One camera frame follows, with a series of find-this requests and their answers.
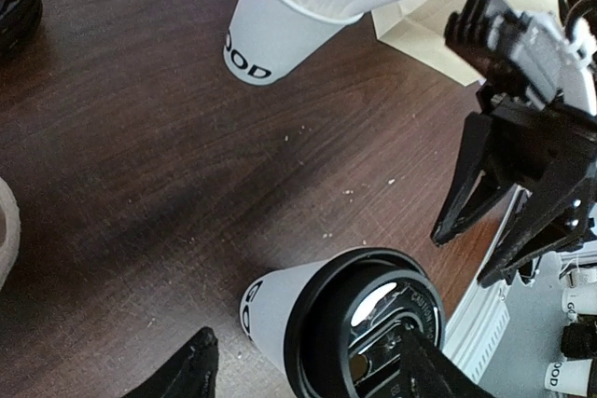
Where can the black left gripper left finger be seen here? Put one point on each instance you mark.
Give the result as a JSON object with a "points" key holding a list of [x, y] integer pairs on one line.
{"points": [[190, 372]]}

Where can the white cup holding straws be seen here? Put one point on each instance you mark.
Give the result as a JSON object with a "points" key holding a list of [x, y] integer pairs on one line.
{"points": [[268, 39]]}

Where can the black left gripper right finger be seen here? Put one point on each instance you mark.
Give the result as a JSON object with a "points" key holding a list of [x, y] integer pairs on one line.
{"points": [[426, 372]]}

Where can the white paper coffee cup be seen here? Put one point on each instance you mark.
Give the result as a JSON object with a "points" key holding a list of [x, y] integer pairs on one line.
{"points": [[266, 306]]}

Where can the black plastic cup lid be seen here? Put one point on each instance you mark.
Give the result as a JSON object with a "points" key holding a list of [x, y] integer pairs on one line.
{"points": [[343, 337]]}

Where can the aluminium front rail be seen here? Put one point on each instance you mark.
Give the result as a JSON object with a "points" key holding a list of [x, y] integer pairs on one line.
{"points": [[475, 329]]}

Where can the stack of black cup lids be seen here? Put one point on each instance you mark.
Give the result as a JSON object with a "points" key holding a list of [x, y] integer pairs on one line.
{"points": [[20, 20]]}

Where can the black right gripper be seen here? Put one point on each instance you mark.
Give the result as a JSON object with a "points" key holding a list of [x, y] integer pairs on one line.
{"points": [[551, 153]]}

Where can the brown paper takeout bag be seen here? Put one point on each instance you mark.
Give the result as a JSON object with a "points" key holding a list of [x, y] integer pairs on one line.
{"points": [[416, 28]]}

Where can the brown pulp cup carrier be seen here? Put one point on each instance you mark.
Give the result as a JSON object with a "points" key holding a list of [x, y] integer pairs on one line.
{"points": [[10, 231]]}

